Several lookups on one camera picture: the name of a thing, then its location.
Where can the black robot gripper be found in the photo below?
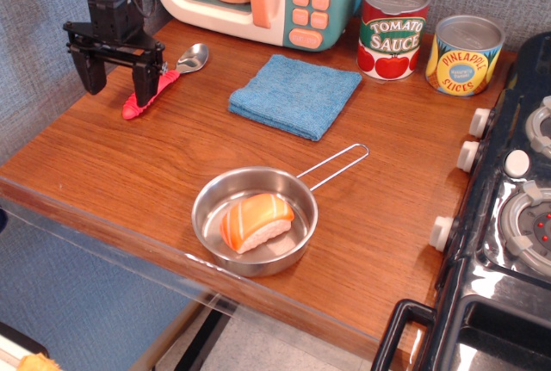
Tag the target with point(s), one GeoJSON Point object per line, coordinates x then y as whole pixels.
{"type": "Point", "coordinates": [115, 34]}

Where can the red handled metal spoon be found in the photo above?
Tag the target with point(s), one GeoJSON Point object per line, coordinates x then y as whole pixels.
{"type": "Point", "coordinates": [193, 59]}

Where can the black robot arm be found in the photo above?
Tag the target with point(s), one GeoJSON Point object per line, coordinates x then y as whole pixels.
{"type": "Point", "coordinates": [116, 34]}

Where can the blue folded cloth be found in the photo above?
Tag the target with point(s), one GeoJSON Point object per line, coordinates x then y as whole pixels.
{"type": "Point", "coordinates": [294, 96]}

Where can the salmon sushi toy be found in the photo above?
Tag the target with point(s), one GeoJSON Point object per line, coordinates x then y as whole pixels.
{"type": "Point", "coordinates": [255, 221]}

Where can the clear acrylic table guard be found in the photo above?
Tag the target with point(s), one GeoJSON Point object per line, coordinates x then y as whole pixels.
{"type": "Point", "coordinates": [313, 295]}

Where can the small steel pan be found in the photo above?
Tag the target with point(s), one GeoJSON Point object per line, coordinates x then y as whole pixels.
{"type": "Point", "coordinates": [228, 189]}

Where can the tomato sauce can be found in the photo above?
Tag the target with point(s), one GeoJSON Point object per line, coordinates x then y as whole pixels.
{"type": "Point", "coordinates": [390, 37]}

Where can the orange fuzzy object corner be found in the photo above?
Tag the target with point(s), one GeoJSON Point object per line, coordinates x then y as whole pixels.
{"type": "Point", "coordinates": [37, 362]}

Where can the pineapple slices can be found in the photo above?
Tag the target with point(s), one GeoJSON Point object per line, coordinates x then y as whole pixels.
{"type": "Point", "coordinates": [464, 54]}

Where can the white stove knob middle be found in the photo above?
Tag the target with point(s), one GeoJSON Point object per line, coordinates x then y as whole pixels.
{"type": "Point", "coordinates": [467, 155]}

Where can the white stove knob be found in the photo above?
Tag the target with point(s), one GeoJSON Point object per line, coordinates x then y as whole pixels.
{"type": "Point", "coordinates": [440, 232]}
{"type": "Point", "coordinates": [479, 121]}
{"type": "Point", "coordinates": [467, 155]}

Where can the white stove knob bottom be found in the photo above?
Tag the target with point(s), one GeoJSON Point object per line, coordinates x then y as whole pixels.
{"type": "Point", "coordinates": [440, 232]}

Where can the white stove knob top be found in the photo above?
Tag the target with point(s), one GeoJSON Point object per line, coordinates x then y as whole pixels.
{"type": "Point", "coordinates": [479, 121]}

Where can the black toy stove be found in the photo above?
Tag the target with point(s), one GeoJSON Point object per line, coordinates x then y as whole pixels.
{"type": "Point", "coordinates": [492, 309]}

